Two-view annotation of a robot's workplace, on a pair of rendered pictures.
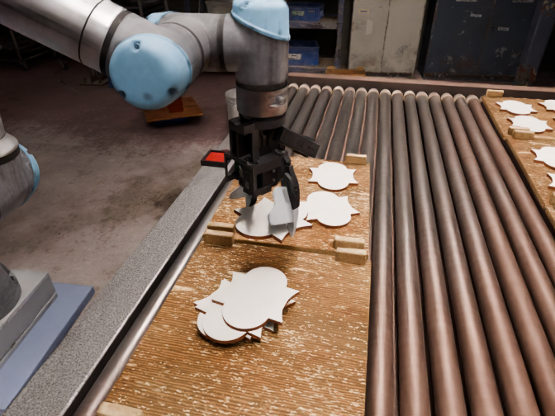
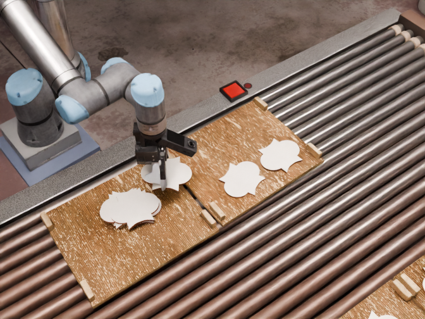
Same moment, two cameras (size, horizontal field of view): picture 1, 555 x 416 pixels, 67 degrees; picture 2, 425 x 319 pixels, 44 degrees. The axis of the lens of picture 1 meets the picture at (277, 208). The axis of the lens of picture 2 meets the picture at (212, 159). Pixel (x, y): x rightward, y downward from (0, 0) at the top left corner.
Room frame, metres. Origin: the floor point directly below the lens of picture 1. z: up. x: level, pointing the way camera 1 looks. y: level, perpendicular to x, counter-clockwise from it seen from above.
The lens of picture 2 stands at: (0.04, -0.73, 2.24)
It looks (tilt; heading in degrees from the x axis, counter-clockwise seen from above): 51 degrees down; 44
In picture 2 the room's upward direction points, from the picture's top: 2 degrees counter-clockwise
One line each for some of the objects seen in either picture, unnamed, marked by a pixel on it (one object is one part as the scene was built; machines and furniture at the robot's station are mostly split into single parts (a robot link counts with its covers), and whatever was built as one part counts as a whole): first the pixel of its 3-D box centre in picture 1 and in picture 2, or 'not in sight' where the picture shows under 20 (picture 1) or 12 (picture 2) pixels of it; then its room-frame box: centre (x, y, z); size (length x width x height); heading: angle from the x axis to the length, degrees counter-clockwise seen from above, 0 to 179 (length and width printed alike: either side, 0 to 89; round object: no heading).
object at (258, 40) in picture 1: (258, 43); (147, 98); (0.60, 0.03, 1.35); 0.09 x 0.08 x 0.11; 85
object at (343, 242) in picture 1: (348, 243); (217, 211); (0.66, -0.14, 0.95); 0.06 x 0.02 x 0.03; 79
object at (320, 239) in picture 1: (297, 196); (240, 157); (0.88, -0.05, 0.93); 0.41 x 0.35 x 0.02; 169
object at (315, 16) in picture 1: (301, 11); not in sight; (5.43, -0.28, 0.72); 0.50 x 0.38 x 0.16; 75
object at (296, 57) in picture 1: (292, 52); not in sight; (5.43, -0.19, 0.25); 0.62 x 0.42 x 0.22; 90
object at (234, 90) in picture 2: (217, 158); (233, 91); (1.10, 0.18, 0.92); 0.06 x 0.06 x 0.01; 77
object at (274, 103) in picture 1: (263, 100); (151, 121); (0.60, 0.02, 1.27); 0.08 x 0.08 x 0.05
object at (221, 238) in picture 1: (219, 238); not in sight; (0.69, 0.12, 0.95); 0.06 x 0.02 x 0.03; 78
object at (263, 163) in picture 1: (258, 150); (152, 141); (0.60, 0.03, 1.19); 0.09 x 0.08 x 0.12; 133
